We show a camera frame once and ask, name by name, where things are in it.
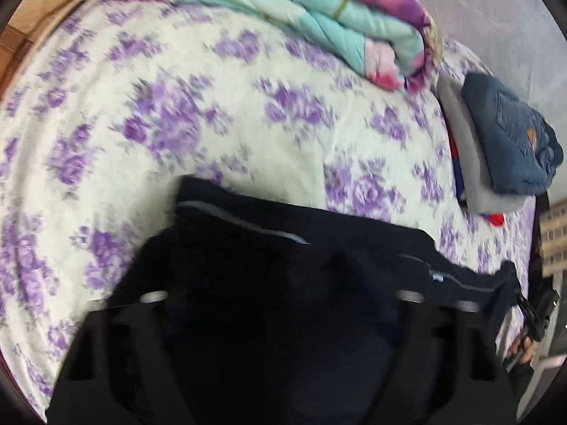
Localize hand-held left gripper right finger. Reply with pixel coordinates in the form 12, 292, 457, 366
363, 290, 519, 425

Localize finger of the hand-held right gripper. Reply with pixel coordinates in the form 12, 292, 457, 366
514, 293, 538, 334

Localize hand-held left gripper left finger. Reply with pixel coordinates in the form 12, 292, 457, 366
46, 291, 200, 425

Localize dark navy pants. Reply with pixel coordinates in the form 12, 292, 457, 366
106, 176, 521, 425

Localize person's right forearm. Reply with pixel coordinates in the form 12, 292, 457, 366
505, 361, 538, 412

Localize person's right hand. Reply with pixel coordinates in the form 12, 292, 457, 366
509, 335, 539, 364

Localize folded red and blue garment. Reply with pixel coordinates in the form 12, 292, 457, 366
447, 128, 506, 226

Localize folded white garment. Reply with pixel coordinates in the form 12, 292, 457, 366
436, 73, 537, 213

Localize folded blue jeans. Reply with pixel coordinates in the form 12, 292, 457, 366
462, 72, 564, 196

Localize purple floral bedsheet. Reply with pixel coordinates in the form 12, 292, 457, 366
0, 0, 539, 412

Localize wooden headboard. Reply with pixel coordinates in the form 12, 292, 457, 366
0, 0, 111, 94

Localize teal and pink folded quilt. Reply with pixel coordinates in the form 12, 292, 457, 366
111, 0, 444, 94

